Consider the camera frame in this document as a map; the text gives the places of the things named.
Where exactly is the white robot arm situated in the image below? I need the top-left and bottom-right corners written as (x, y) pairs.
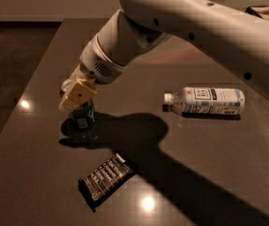
top-left (59, 0), bottom-right (269, 112)

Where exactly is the black snack bar wrapper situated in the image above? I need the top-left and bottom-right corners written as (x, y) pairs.
top-left (78, 153), bottom-right (138, 212)

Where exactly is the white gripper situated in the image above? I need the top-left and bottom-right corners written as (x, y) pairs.
top-left (58, 35), bottom-right (128, 112)

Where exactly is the black wire basket with items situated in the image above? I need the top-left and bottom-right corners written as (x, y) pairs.
top-left (245, 5), bottom-right (269, 23)

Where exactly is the green soda can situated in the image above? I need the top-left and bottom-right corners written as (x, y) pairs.
top-left (69, 100), bottom-right (96, 129)

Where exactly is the clear plastic water bottle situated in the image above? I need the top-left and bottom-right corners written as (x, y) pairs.
top-left (164, 87), bottom-right (245, 116)

